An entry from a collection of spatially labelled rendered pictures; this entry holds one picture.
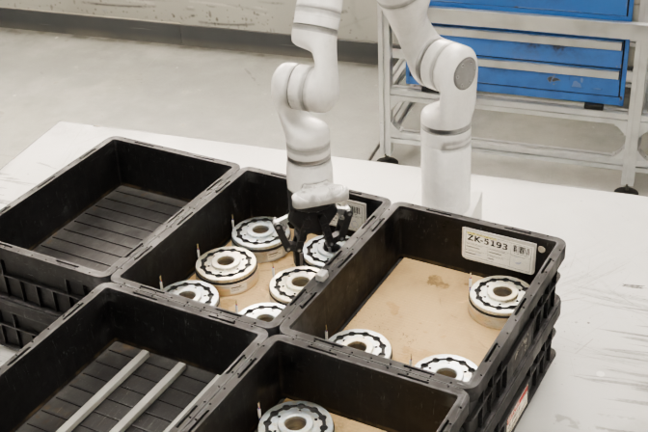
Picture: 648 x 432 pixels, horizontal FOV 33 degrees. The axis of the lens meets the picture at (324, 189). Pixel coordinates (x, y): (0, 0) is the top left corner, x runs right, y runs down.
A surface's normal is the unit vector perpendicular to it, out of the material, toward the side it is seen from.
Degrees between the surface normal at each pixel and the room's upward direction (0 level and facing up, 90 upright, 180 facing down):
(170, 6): 90
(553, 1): 90
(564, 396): 0
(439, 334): 0
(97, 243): 0
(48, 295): 90
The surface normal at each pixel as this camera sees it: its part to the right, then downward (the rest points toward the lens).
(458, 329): -0.04, -0.87
